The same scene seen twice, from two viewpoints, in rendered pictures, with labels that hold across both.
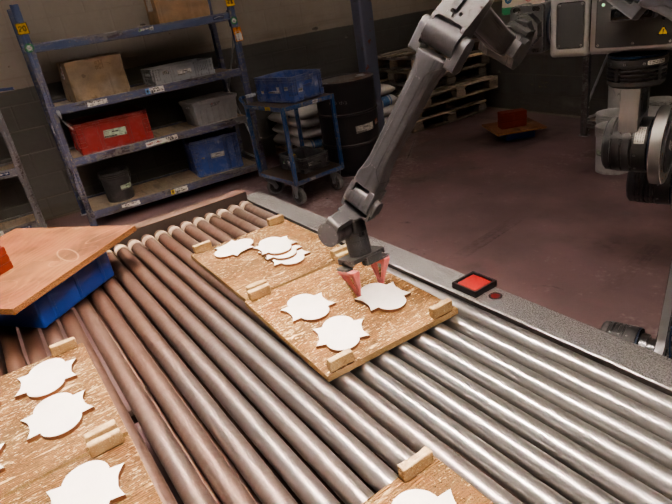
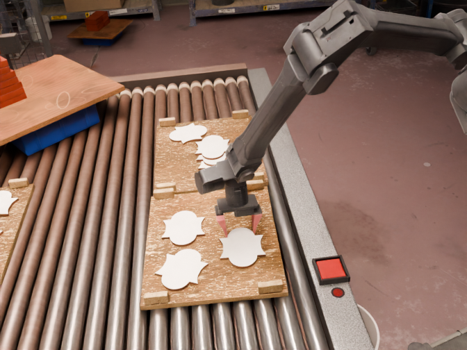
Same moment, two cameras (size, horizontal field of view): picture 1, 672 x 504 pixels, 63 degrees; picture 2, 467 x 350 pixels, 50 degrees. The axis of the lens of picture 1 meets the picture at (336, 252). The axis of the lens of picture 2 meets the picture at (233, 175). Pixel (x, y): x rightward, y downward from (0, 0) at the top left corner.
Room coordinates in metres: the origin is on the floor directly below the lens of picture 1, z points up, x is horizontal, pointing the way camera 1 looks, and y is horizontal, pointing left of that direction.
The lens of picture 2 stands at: (0.31, -0.51, 1.86)
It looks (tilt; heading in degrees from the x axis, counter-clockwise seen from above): 37 degrees down; 27
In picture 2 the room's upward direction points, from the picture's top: 5 degrees counter-clockwise
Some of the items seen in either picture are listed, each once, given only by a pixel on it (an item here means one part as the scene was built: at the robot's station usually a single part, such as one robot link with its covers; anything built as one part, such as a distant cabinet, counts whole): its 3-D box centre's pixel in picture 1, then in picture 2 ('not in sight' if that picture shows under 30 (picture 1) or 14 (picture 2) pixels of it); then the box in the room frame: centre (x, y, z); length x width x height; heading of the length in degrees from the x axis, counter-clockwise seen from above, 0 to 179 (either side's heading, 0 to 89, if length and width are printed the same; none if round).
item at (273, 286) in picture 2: (441, 308); (269, 286); (1.03, -0.21, 0.95); 0.06 x 0.02 x 0.03; 119
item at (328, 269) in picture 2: (474, 284); (330, 270); (1.15, -0.32, 0.92); 0.06 x 0.06 x 0.01; 31
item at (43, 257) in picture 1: (15, 264); (33, 93); (1.51, 0.94, 1.03); 0.50 x 0.50 x 0.02; 70
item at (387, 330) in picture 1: (344, 307); (211, 240); (1.14, 0.00, 0.93); 0.41 x 0.35 x 0.02; 29
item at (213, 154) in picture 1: (212, 151); not in sight; (5.70, 1.10, 0.32); 0.50 x 0.41 x 0.37; 114
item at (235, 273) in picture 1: (268, 255); (207, 152); (1.51, 0.20, 0.93); 0.41 x 0.35 x 0.02; 30
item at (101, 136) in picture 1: (110, 129); not in sight; (5.26, 1.90, 0.78); 0.66 x 0.45 x 0.28; 118
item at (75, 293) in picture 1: (36, 284); (42, 114); (1.48, 0.88, 0.97); 0.31 x 0.31 x 0.10; 70
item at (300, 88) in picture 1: (288, 85); not in sight; (4.89, 0.17, 0.96); 0.50 x 0.38 x 0.21; 43
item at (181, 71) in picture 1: (177, 71); not in sight; (5.58, 1.22, 1.16); 0.60 x 0.40 x 0.15; 120
